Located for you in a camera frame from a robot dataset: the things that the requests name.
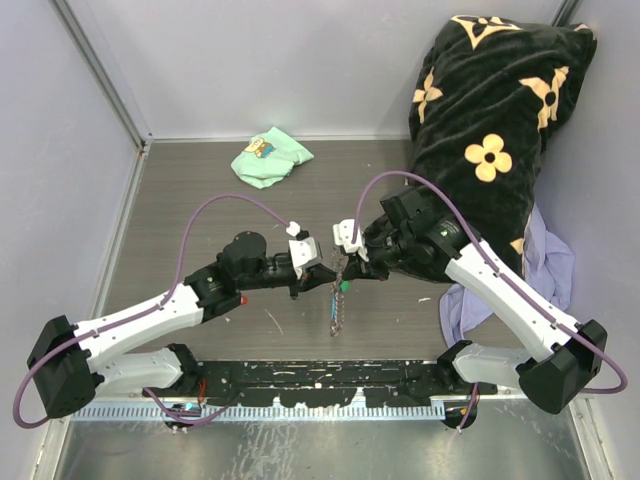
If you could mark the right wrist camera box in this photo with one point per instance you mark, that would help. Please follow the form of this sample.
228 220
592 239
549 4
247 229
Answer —
348 239

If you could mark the lavender cloth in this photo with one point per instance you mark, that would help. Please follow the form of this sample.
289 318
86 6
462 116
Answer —
548 265

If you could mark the mint green cloth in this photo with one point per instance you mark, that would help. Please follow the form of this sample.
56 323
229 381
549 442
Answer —
269 158

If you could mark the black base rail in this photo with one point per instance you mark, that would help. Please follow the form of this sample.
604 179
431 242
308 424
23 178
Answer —
392 383

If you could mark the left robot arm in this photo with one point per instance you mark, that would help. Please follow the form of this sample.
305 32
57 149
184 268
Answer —
72 363

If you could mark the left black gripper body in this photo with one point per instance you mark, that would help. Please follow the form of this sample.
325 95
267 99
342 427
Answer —
302 274

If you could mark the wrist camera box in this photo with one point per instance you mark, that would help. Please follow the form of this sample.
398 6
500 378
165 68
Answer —
348 239
305 253

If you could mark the black floral blanket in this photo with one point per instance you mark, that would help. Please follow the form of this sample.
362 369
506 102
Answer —
490 94

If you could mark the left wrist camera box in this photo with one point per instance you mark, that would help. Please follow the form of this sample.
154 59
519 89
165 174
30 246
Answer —
305 253

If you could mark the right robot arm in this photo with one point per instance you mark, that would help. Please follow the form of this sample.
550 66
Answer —
559 356

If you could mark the aluminium corner post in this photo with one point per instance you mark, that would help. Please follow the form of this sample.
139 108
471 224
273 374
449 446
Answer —
77 19

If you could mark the blue handled key ring organizer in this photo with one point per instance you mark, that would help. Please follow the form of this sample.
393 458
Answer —
337 315

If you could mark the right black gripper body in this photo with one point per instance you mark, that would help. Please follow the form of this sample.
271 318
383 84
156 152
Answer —
378 265

